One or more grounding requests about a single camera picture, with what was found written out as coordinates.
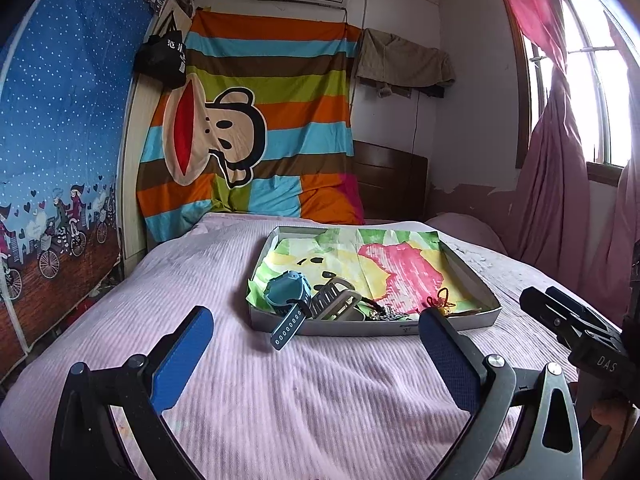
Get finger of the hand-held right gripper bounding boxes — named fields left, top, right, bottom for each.
left=520, top=287, right=588, bottom=342
left=546, top=286, right=623, bottom=333

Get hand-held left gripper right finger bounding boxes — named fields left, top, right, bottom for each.
left=417, top=307, right=586, bottom=480

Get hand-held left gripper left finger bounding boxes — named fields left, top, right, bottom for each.
left=50, top=305, right=216, bottom=480

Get beaded charm with red cord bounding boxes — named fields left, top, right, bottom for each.
left=425, top=287, right=486, bottom=318

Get black braided cord bracelet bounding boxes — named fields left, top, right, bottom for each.
left=357, top=297, right=416, bottom=323

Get grey shallow box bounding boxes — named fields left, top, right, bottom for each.
left=246, top=225, right=502, bottom=338

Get blue watch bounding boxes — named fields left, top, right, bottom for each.
left=263, top=270, right=313, bottom=351

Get person's right hand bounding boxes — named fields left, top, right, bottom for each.
left=591, top=400, right=637, bottom=442

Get colourful paper lining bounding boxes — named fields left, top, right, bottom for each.
left=248, top=227, right=493, bottom=318

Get pink curtain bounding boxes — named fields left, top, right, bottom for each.
left=489, top=0, right=640, bottom=306

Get pink ribbed bed sheet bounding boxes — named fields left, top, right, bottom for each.
left=0, top=212, right=626, bottom=480

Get dark wooden headboard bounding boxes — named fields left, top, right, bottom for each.
left=352, top=140, right=430, bottom=223

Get window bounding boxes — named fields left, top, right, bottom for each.
left=520, top=0, right=640, bottom=171

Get cream wooden panel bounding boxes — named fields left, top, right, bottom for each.
left=119, top=7, right=173, bottom=261

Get blue printed cloth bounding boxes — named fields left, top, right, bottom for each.
left=0, top=0, right=156, bottom=381

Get khaki hanging clothes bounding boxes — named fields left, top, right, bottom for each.
left=355, top=27, right=457, bottom=100

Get striped monkey blanket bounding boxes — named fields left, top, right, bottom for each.
left=136, top=10, right=366, bottom=246

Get black bag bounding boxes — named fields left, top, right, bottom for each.
left=132, top=35, right=188, bottom=88

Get beige bag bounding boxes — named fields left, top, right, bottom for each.
left=150, top=0, right=196, bottom=43

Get black wall cable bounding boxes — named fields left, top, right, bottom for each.
left=410, top=85, right=423, bottom=161

